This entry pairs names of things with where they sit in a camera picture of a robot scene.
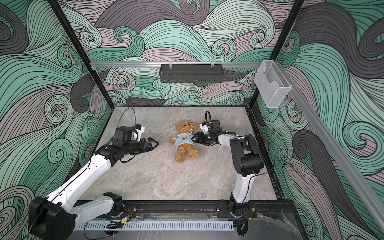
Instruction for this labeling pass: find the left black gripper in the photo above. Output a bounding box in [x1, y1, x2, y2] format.
[123, 137, 160, 156]

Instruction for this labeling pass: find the brown teddy bear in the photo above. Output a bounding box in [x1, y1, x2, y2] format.
[170, 121, 200, 163]

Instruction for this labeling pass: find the light blue fleece hoodie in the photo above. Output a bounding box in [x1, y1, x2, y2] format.
[173, 133, 195, 148]

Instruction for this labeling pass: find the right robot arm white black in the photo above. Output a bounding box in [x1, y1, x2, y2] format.
[193, 120, 265, 212]

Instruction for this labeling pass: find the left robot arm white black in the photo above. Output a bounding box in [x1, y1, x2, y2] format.
[29, 125, 159, 240]

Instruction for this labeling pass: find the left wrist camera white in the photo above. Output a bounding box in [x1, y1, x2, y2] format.
[133, 124, 145, 142]

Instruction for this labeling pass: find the right camera black cable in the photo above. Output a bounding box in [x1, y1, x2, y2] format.
[204, 110, 214, 133]

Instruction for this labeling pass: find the camera black cable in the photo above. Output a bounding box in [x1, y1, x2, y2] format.
[204, 110, 214, 133]
[116, 107, 137, 130]

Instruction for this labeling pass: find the left camera black cable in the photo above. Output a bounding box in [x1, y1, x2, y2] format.
[116, 107, 137, 130]

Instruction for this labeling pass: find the black wall tray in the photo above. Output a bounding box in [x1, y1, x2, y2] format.
[160, 65, 224, 83]

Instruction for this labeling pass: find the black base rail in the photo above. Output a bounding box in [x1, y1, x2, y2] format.
[74, 199, 298, 219]

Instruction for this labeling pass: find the aluminium rail back wall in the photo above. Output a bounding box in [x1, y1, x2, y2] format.
[90, 61, 262, 69]

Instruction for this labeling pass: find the aluminium rail wall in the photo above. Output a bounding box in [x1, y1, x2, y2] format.
[90, 61, 262, 69]
[275, 63, 384, 230]

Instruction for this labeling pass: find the clear plastic wall bin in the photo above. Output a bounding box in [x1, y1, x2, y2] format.
[254, 60, 292, 109]

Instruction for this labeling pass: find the white slotted cable duct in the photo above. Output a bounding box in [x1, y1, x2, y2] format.
[76, 221, 235, 232]

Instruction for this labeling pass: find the aluminium rail right wall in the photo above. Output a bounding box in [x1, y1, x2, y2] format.
[275, 63, 384, 230]

